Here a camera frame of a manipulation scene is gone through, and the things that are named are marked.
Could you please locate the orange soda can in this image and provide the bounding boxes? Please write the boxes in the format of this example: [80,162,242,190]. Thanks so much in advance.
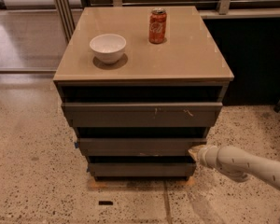
[148,7,167,44]

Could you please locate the grey bottom drawer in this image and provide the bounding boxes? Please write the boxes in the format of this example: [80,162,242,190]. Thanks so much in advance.
[88,163,196,177]

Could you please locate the dark floor slot plate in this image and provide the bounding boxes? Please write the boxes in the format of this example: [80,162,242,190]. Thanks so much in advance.
[98,201,113,205]

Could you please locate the grey top drawer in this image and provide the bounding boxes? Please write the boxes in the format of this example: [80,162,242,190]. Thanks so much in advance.
[62,103,222,128]

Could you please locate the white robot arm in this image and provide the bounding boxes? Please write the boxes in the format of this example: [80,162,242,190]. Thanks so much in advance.
[189,145,280,224]

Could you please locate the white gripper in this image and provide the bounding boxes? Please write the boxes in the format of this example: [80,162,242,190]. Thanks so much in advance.
[188,146,218,168]

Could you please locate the grey drawer cabinet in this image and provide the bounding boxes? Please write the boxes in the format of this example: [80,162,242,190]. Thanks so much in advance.
[52,6,235,182]

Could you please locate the white ceramic bowl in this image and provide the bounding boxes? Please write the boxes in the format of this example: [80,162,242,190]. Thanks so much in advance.
[90,34,126,64]

